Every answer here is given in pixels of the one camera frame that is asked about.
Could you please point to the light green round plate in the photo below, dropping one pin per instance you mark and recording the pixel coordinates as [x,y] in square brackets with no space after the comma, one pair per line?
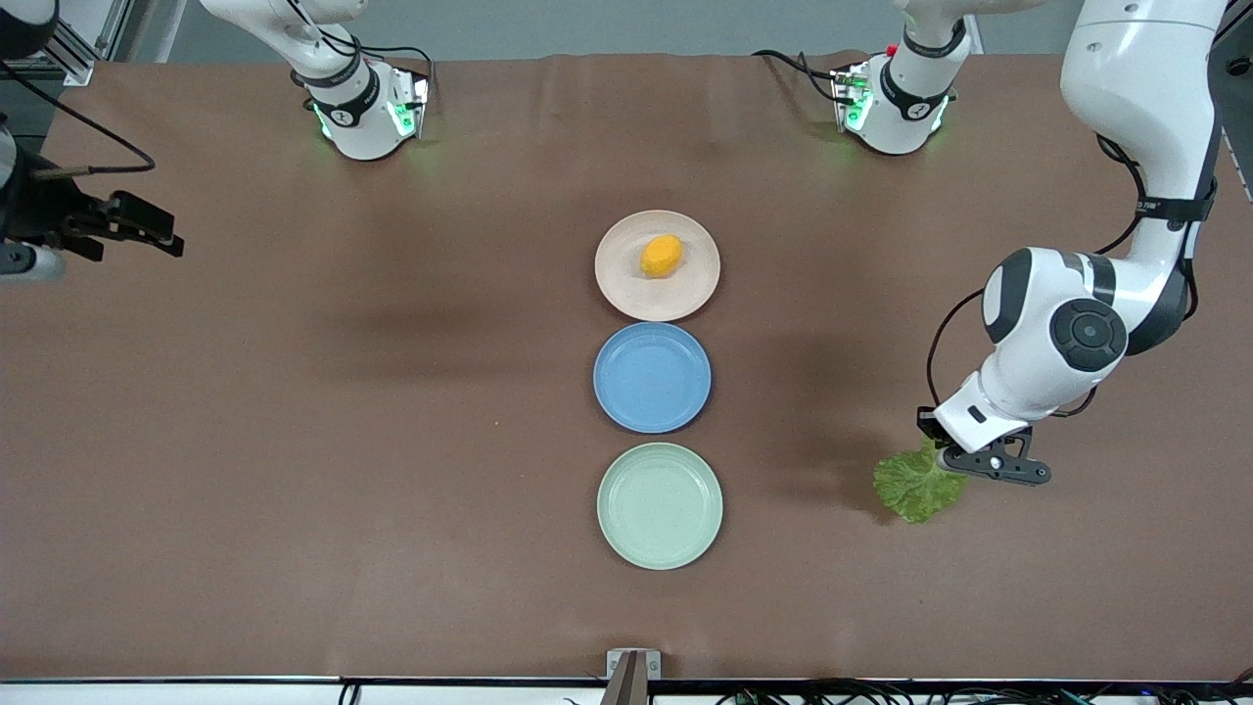
[660,505]

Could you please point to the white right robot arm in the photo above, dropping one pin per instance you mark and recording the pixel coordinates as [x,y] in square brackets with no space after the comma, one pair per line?
[357,117]

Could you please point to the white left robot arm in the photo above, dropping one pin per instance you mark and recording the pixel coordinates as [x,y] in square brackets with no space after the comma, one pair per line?
[1126,78]

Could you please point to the blue round plate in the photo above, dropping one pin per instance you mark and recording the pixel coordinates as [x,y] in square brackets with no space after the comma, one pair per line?
[652,378]

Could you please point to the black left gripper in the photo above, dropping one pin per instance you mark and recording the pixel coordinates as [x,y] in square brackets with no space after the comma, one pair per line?
[925,420]

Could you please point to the pink round plate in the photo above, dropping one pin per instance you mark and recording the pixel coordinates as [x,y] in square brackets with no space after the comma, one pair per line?
[626,284]

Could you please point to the aluminium frame profile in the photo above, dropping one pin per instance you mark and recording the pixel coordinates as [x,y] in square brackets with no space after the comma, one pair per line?
[88,49]

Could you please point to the brown table cover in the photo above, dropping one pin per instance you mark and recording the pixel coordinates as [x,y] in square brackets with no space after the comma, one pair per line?
[294,548]

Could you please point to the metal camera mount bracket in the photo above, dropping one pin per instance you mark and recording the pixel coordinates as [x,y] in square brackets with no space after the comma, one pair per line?
[633,676]

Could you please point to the green lettuce leaf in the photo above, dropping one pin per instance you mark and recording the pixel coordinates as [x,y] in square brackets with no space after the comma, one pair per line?
[915,490]

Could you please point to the yellow lemon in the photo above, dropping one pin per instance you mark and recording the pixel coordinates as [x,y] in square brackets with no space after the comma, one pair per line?
[662,257]

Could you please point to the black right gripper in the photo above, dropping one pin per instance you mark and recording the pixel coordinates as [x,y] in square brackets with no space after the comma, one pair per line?
[44,211]

